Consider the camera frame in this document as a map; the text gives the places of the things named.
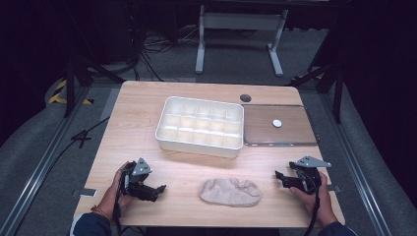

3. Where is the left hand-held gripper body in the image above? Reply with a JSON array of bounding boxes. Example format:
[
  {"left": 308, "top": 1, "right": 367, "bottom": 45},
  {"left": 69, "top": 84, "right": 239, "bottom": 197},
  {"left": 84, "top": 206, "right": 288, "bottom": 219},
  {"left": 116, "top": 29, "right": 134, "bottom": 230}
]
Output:
[{"left": 120, "top": 156, "right": 157, "bottom": 198}]

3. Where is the right hand-held gripper cable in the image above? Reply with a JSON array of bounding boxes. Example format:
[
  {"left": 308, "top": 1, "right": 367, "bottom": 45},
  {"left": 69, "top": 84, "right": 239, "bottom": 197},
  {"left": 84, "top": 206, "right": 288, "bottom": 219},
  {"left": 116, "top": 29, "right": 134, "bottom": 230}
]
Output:
[{"left": 302, "top": 170, "right": 322, "bottom": 236}]

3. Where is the black floor cable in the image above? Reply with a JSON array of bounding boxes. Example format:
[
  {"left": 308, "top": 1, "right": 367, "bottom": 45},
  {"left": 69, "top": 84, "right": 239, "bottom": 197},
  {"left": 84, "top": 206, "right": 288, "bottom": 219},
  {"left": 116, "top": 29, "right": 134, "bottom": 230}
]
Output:
[{"left": 13, "top": 115, "right": 111, "bottom": 236}]

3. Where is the black metal stand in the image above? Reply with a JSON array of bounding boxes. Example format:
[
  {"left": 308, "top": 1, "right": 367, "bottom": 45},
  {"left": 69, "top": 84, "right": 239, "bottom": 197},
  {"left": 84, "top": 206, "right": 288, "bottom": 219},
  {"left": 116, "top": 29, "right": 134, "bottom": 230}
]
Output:
[
  {"left": 287, "top": 62, "right": 346, "bottom": 125},
  {"left": 63, "top": 53, "right": 126, "bottom": 119}
]

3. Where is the hand-held gripper cable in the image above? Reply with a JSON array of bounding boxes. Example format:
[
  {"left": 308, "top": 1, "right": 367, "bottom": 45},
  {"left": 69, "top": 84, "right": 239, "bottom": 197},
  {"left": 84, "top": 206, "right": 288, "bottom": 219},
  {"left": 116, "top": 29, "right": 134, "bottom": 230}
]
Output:
[
  {"left": 111, "top": 173, "right": 130, "bottom": 236},
  {"left": 302, "top": 170, "right": 322, "bottom": 236}
]

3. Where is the beige sock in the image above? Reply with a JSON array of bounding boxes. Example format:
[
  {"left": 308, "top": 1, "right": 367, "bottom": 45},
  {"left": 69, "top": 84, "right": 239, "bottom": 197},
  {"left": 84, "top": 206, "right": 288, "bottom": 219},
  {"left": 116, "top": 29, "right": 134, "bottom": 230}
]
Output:
[{"left": 199, "top": 177, "right": 263, "bottom": 208}]

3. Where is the grey metal desk frame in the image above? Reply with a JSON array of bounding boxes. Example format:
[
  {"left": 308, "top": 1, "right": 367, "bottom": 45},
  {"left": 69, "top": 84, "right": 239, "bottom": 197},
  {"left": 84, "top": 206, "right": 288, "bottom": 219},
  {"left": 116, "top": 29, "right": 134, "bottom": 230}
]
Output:
[{"left": 194, "top": 4, "right": 290, "bottom": 79}]

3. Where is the clear lid with white knob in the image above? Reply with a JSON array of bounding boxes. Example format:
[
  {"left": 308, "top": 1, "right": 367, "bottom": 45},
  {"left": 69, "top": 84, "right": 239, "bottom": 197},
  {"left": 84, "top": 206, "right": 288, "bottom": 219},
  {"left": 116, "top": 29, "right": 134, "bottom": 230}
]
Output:
[{"left": 242, "top": 103, "right": 319, "bottom": 148}]

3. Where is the bundle of floor cables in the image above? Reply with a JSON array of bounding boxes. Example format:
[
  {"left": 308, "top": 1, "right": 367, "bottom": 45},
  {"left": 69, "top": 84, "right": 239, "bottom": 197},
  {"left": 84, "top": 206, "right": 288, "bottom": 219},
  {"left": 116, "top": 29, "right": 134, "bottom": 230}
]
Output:
[{"left": 129, "top": 24, "right": 200, "bottom": 82}]

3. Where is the left hand-held gripper cable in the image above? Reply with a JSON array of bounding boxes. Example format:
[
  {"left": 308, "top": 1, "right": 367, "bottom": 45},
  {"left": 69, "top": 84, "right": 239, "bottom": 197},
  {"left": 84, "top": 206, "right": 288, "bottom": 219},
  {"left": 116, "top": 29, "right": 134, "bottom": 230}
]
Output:
[{"left": 111, "top": 173, "right": 130, "bottom": 236}]

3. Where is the orange bracelet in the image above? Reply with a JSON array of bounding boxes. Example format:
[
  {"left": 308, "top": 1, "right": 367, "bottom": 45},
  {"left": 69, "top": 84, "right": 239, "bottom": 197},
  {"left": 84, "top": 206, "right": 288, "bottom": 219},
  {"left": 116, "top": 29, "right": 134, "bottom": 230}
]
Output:
[{"left": 89, "top": 205, "right": 112, "bottom": 221}]

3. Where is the metal floor rail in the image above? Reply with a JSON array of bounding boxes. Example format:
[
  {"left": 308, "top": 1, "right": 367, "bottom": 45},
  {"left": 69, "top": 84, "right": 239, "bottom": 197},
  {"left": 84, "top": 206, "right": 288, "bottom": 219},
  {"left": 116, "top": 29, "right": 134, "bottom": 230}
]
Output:
[
  {"left": 0, "top": 86, "right": 91, "bottom": 236},
  {"left": 318, "top": 92, "right": 393, "bottom": 236}
]

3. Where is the white compartment storage box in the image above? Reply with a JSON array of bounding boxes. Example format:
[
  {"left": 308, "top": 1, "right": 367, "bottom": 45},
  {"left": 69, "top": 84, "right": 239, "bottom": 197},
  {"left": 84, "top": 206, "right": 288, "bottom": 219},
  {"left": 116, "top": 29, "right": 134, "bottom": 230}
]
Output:
[{"left": 154, "top": 95, "right": 245, "bottom": 159}]

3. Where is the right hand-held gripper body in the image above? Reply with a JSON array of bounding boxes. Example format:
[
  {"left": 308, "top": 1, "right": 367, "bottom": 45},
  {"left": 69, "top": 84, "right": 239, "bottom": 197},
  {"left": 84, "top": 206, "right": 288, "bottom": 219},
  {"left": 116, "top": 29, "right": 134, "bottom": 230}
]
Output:
[{"left": 288, "top": 154, "right": 332, "bottom": 195}]

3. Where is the person's left hand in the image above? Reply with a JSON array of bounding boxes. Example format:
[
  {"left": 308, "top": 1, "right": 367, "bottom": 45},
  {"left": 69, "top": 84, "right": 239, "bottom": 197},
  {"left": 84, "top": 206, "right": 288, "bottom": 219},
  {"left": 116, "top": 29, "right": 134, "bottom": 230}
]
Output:
[{"left": 97, "top": 161, "right": 135, "bottom": 218}]

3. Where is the person's right hand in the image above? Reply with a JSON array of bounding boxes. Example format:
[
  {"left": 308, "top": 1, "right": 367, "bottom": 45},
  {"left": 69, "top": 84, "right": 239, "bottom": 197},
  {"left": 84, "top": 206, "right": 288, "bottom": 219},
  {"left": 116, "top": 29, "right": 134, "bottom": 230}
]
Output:
[{"left": 289, "top": 171, "right": 339, "bottom": 227}]

